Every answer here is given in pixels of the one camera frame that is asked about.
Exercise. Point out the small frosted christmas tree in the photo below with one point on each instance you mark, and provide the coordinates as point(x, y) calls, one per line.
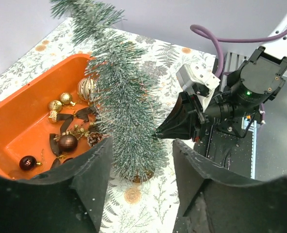
point(125, 95)

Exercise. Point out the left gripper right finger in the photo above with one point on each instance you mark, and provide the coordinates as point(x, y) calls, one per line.
point(216, 200)

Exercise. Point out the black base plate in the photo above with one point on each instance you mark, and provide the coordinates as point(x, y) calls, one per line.
point(230, 150)

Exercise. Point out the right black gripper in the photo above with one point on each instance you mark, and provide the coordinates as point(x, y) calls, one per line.
point(256, 81)

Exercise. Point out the large gold striped bauble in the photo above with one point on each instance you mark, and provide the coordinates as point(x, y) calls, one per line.
point(85, 89)

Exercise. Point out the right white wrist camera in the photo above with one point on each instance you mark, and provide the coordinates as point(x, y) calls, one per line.
point(197, 81)

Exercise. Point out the brown matte bauble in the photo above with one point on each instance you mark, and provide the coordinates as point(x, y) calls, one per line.
point(67, 142)

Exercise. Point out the white slotted cable duct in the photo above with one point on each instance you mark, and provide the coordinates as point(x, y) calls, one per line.
point(253, 154)

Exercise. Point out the dark glossy bauble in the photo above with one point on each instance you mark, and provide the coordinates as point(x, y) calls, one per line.
point(28, 163)

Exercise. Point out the small gold bauble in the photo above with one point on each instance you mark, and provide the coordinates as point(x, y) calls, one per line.
point(55, 105)
point(66, 99)

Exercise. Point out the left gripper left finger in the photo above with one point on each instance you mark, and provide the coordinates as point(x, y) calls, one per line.
point(67, 199)

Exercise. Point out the orange plastic tray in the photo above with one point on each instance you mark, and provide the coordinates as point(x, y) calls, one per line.
point(24, 123)

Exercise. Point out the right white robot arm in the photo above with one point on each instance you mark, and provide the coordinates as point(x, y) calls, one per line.
point(275, 45)

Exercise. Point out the brown ribbon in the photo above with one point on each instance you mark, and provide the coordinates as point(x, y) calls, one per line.
point(79, 124)

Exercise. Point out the frosted pine cone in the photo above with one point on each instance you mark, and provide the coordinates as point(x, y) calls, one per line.
point(94, 138)

